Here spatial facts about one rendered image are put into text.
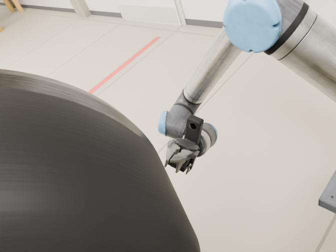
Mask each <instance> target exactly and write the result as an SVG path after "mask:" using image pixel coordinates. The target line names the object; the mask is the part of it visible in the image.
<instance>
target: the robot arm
mask: <svg viewBox="0 0 336 252"><path fill-rule="evenodd" d="M242 51H244V52H248V53H250V52H253V53H261V52H264V53H265V54H267V55H268V56H272V57H273V58H275V59H276V60H278V61H279V62H280V63H282V64H283V65H284V66H286V67H287V68H289V69H290V70H291V71H293V72H294V73H296V74H297V75H298V76H300V77H301V78H302V79H304V80H305V81H307V82H308V83H309V84H311V85H312V86H314V87H315V88H316V89H318V90H319V91H321V92H322V93H323V94H325V95H326V96H327V97H329V98H330V99H332V100H333V101H334V102H336V27H334V26H333V25H332V24H330V23H329V22H328V21H326V20H325V19H324V18H322V17H321V16H320V15H318V14H317V13H316V12H314V11H313V10H312V9H311V7H310V6H309V5H308V4H306V3H305V2H304V1H302V0H229V1H228V4H227V6H226V8H225V10H224V14H223V27H222V29H221V30H220V32H219V34H218V35H217V37H216V39H215V40H214V42H213V43H212V45H211V47H210V48H209V50H208V51H207V53H206V55H205V56H204V58H203V60H202V61H201V63H200V64H199V66H198V68H197V69H196V71H195V72H194V74H193V76H192V77H191V79H190V81H189V82H188V84H187V85H186V86H185V87H184V88H183V90H182V91H181V94H180V95H179V97H178V98H177V100H176V102H175V103H174V105H173V106H172V107H171V109H170V111H167V110H165V111H163V112H162V114H161V115H160V118H159V121H158V131H159V133H160V134H163V135H165V136H166V137H170V138H172V139H173V140H170V141H169V142H168V144H167V150H166V160H165V164H164V167H166V166H167V165H170V166H171V167H173V168H175V169H176V170H175V173H178V172H179V171H181V172H184V171H185V170H187V171H186V173H185V174H187V173H188V172H189V171H190V170H191V169H192V168H193V165H194V163H195V160H196V158H198V157H201V156H203V155H204V154H205V153H206V152H207V151H208V150H209V148H210V147H212V146H213V145H214V144H215V143H216V141H217V138H218V132H217V130H216V128H215V127H214V126H213V125H212V124H210V123H207V122H204V120H203V119H202V118H200V117H197V116H195V113H196V111H197V109H198V108H199V106H200V105H201V104H202V102H203V101H204V100H205V98H206V96H207V95H208V94H209V93H210V91H211V90H212V89H213V87H214V86H215V85H216V84H217V82H218V81H219V80H220V79H221V77H222V76H223V75H224V73H225V72H226V71H227V70H228V68H229V67H230V66H231V65H232V63H233V62H234V61H235V59H236V58H237V57H238V56H239V54H240V53H241V52H242ZM190 164H191V165H190Z"/></svg>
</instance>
